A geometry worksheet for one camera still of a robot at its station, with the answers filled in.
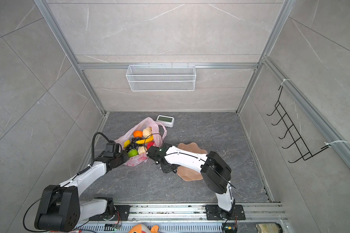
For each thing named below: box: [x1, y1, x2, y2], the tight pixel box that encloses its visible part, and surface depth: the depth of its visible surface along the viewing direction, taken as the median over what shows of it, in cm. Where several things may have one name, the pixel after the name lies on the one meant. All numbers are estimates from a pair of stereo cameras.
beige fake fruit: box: [138, 146, 147, 154], surface depth 92 cm
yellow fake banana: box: [135, 135, 154, 145], surface depth 98 cm
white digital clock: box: [155, 114, 175, 128], surface depth 113 cm
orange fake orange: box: [132, 130, 143, 138], surface depth 102 cm
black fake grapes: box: [125, 138, 140, 152], surface depth 97 cm
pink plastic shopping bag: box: [114, 117, 168, 167], surface depth 94 cm
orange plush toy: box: [128, 223, 159, 233], surface depth 65 cm
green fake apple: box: [127, 148, 139, 158], surface depth 92 cm
